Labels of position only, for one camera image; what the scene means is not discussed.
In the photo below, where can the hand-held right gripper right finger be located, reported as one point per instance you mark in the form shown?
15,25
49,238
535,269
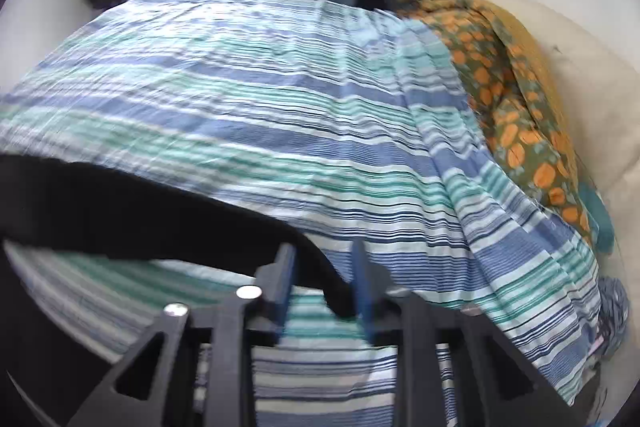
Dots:
362,299

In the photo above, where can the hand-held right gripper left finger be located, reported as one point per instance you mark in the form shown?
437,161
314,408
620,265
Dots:
285,289

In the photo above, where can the black pants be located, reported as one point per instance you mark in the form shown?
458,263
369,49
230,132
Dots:
150,212

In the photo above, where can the blue green striped bedsheet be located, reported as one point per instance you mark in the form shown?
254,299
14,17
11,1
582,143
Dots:
250,107

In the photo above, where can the teal cushion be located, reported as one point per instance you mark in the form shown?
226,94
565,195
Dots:
600,217

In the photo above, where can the blue striped cloth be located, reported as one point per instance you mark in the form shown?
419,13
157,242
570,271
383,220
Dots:
614,312

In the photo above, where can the orange floral blanket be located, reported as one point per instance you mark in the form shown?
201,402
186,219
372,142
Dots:
500,72

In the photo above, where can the white pillow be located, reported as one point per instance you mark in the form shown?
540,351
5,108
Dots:
590,82

